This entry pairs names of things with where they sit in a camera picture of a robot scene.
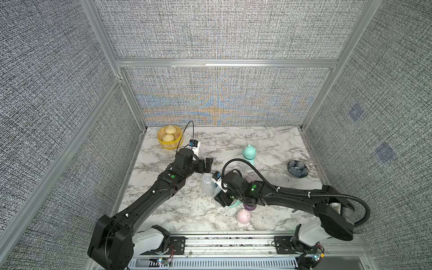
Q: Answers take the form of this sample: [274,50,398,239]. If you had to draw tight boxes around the dark blue flower dish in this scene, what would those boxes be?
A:
[287,160,309,178]

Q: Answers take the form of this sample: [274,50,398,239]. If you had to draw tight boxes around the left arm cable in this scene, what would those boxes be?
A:
[174,120,195,153]

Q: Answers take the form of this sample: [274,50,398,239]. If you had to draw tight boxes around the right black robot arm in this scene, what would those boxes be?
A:
[213,172,355,241]

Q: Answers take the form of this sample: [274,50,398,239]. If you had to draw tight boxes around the purple nipple collar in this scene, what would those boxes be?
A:
[244,204,257,212]

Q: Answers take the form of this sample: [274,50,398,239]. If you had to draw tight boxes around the upper beige bun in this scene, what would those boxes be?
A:
[164,125,177,134]

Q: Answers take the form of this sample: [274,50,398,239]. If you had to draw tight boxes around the clear bottle left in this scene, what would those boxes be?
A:
[201,173,216,195]

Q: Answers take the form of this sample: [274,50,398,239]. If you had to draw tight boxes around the beige bun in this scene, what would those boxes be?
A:
[164,125,177,134]
[162,134,176,142]

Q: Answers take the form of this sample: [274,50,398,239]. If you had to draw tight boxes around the pink bottle cap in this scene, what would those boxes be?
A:
[236,209,251,225]

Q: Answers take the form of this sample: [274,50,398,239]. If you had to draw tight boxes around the aluminium front rail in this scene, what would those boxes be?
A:
[133,231,372,258]

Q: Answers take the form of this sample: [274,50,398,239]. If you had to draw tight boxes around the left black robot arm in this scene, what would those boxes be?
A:
[87,148,213,270]

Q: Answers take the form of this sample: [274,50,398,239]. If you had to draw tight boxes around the lower beige bun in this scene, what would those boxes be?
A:
[162,134,176,142]

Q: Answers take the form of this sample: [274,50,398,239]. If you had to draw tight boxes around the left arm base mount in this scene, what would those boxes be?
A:
[140,236,186,256]

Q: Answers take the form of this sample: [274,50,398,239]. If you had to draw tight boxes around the mint bottle cap front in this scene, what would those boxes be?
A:
[242,145,257,160]

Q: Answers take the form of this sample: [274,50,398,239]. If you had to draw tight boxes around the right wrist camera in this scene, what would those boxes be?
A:
[212,171,222,195]

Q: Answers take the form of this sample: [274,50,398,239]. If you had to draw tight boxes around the yellow steamer basket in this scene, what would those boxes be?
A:
[157,125,183,150]

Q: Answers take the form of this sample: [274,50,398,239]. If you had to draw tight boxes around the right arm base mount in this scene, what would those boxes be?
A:
[272,236,325,257]

